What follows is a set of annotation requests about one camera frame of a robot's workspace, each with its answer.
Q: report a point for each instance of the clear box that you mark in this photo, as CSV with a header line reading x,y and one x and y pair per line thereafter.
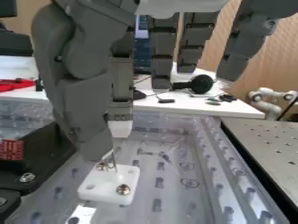
x,y
213,150

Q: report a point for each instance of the small white jointed device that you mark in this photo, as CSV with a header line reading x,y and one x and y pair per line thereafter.
x,y
266,100

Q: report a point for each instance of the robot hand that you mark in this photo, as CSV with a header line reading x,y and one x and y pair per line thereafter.
x,y
84,66

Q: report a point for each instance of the red tray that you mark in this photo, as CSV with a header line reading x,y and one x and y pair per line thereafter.
x,y
14,85

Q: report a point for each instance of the white desk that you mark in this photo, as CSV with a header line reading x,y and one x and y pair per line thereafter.
x,y
191,106

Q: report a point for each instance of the thin metal pin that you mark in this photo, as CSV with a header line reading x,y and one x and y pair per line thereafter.
x,y
115,161

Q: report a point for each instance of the black headphones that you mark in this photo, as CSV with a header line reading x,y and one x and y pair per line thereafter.
x,y
201,83

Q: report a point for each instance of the small white square plate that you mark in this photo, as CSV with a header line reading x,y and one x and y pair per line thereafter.
x,y
104,188

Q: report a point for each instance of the black mount block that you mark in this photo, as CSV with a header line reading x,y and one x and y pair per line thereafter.
x,y
40,156

